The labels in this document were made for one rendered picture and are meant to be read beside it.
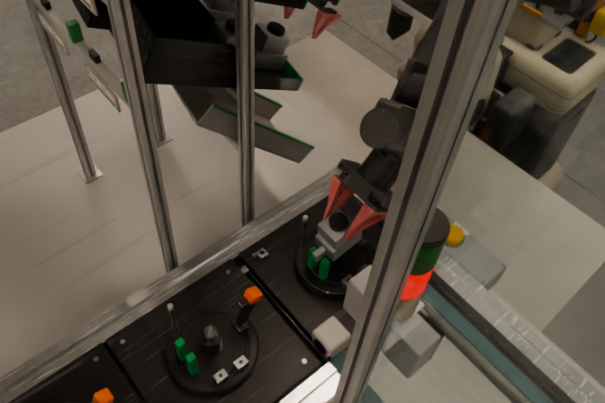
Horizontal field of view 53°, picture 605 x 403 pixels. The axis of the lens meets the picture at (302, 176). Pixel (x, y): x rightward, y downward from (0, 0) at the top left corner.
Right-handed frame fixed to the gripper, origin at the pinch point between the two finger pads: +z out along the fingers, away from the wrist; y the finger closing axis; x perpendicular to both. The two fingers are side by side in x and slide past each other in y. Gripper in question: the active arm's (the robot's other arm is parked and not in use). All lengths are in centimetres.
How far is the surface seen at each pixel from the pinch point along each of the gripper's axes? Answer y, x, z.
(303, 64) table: -53, 45, -10
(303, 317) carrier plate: 4.0, 1.7, 15.8
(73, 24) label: -36.3, -31.5, -4.5
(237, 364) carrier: 5.0, -10.8, 22.7
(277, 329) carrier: 3.1, -1.7, 19.0
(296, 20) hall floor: -157, 167, -9
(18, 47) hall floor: -216, 80, 72
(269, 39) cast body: -25.6, -7.3, -16.8
